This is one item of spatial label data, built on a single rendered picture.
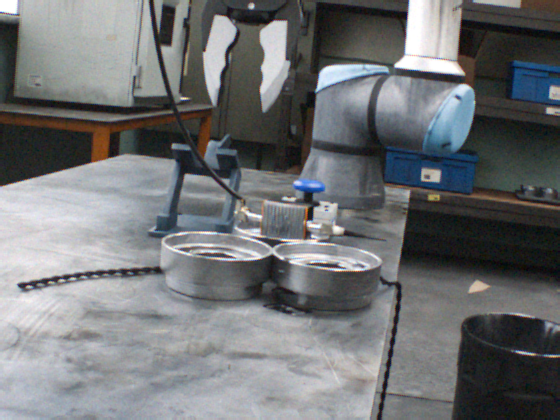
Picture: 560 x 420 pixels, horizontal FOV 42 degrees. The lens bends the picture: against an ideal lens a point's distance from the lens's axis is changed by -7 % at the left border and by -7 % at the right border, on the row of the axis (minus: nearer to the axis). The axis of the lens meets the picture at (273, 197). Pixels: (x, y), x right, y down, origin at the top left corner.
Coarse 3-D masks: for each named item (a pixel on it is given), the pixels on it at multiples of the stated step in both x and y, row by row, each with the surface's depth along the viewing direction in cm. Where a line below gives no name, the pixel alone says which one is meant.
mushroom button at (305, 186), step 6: (300, 180) 98; (306, 180) 98; (312, 180) 99; (294, 186) 98; (300, 186) 97; (306, 186) 96; (312, 186) 96; (318, 186) 97; (324, 186) 98; (306, 192) 98; (312, 192) 97; (318, 192) 97; (306, 198) 98; (312, 198) 98
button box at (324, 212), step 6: (288, 198) 101; (294, 198) 102; (312, 204) 97; (318, 204) 98; (324, 204) 100; (330, 204) 100; (336, 204) 101; (318, 210) 95; (324, 210) 95; (330, 210) 96; (336, 210) 100; (318, 216) 95; (324, 216) 95; (330, 216) 95; (336, 216) 101; (324, 222) 95; (330, 222) 95
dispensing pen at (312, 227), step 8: (240, 200) 84; (272, 200) 83; (280, 200) 83; (240, 208) 84; (248, 208) 84; (312, 208) 83; (240, 216) 84; (248, 216) 84; (256, 216) 84; (312, 216) 83; (312, 224) 81; (320, 224) 81; (328, 224) 81; (312, 232) 81; (320, 232) 81; (328, 232) 81; (336, 232) 80; (344, 232) 80; (352, 232) 80
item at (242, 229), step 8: (240, 224) 86; (248, 224) 87; (256, 224) 88; (240, 232) 81; (248, 232) 86; (256, 232) 87; (264, 240) 79; (272, 240) 79; (280, 240) 79; (288, 240) 79; (296, 240) 79; (304, 240) 79; (312, 240) 80; (320, 240) 81; (328, 240) 82; (272, 248) 79
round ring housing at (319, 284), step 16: (288, 256) 77; (304, 256) 78; (320, 256) 78; (336, 256) 79; (352, 256) 78; (368, 256) 77; (272, 272) 73; (288, 272) 70; (304, 272) 70; (320, 272) 69; (336, 272) 69; (352, 272) 69; (368, 272) 70; (288, 288) 71; (304, 288) 70; (320, 288) 69; (336, 288) 69; (352, 288) 70; (368, 288) 71; (304, 304) 71; (320, 304) 70; (336, 304) 70; (352, 304) 71
